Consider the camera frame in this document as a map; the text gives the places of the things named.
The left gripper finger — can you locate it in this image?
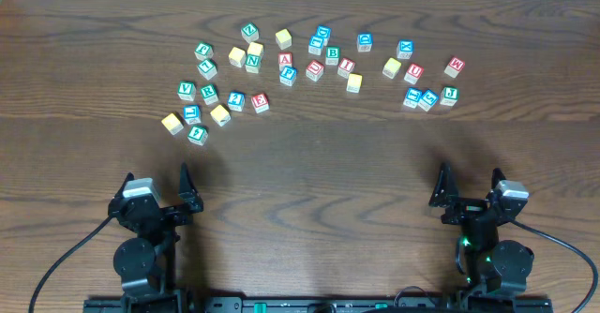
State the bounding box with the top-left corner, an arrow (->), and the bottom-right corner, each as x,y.
114,172 -> 134,198
178,163 -> 200,205

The blue 2 block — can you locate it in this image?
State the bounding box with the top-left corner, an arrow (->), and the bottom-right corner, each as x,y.
227,91 -> 246,112

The red I block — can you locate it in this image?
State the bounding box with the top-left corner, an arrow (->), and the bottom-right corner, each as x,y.
337,57 -> 355,79

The red A block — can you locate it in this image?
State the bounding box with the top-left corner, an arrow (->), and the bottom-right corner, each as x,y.
277,52 -> 293,71

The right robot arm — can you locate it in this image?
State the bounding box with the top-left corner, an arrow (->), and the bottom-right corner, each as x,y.
428,163 -> 534,312

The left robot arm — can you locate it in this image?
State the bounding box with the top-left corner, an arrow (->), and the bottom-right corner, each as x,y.
108,164 -> 203,313

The green 4 block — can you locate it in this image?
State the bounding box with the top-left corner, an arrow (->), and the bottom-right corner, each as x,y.
187,126 -> 208,146

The yellow block far left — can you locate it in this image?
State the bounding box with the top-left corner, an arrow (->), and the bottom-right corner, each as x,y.
161,113 -> 184,135

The blue L block lower left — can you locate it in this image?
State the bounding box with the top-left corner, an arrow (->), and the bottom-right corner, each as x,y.
183,105 -> 202,125

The yellow block lower middle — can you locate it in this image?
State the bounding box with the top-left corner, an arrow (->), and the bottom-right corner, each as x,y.
210,104 -> 231,127

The green J block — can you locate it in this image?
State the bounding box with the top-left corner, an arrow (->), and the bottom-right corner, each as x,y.
440,86 -> 459,107

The green R block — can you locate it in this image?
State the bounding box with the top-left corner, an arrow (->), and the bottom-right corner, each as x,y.
200,84 -> 219,105

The green V block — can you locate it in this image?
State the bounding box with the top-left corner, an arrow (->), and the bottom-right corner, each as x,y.
177,82 -> 196,101

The red M block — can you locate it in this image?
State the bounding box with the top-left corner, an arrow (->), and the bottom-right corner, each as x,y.
444,56 -> 465,79

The red E block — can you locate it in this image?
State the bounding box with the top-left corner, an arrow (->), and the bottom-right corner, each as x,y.
251,93 -> 270,113

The red U block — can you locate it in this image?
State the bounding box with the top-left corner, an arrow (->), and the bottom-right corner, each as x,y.
404,64 -> 424,84

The green 7 block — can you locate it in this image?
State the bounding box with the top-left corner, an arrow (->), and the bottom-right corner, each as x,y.
197,59 -> 218,81

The yellow block right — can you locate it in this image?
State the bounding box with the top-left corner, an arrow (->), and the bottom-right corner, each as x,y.
382,57 -> 402,79

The yellow S block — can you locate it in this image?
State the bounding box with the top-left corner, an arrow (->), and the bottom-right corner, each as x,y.
346,73 -> 363,94

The green N block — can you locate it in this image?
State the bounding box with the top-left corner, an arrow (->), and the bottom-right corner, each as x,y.
245,54 -> 262,73

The yellow block left of N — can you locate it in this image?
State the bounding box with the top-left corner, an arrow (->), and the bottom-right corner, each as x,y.
229,47 -> 247,67

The blue X block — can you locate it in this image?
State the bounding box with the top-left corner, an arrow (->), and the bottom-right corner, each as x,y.
397,39 -> 414,59

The blue P block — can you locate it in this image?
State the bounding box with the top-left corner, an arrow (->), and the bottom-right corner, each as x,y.
279,66 -> 297,86

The yellow block above N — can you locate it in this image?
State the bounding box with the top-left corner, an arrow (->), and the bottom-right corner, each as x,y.
247,41 -> 264,57

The blue D block right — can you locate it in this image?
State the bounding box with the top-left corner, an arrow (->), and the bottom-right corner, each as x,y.
356,33 -> 373,52

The green Z block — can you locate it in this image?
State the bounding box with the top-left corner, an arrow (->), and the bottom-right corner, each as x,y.
241,22 -> 260,43

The green B block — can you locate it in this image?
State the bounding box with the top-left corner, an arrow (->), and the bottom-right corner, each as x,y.
325,46 -> 340,66

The yellow block top centre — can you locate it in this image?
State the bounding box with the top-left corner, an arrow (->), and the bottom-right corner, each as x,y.
276,29 -> 293,50

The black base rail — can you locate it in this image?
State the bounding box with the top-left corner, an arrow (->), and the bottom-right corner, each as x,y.
83,294 -> 554,313

